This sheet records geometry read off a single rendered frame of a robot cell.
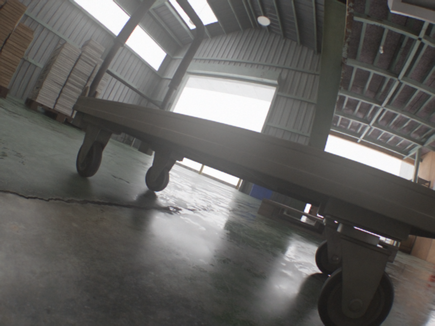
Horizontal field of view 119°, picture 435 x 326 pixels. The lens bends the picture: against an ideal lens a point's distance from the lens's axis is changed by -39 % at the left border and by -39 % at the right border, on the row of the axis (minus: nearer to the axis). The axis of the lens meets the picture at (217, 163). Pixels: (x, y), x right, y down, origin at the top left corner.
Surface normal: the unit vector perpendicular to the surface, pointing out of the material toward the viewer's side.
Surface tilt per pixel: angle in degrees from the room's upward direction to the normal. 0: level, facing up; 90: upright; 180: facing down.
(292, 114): 90
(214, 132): 90
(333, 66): 90
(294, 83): 90
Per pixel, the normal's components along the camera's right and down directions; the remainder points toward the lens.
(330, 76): -0.39, -0.22
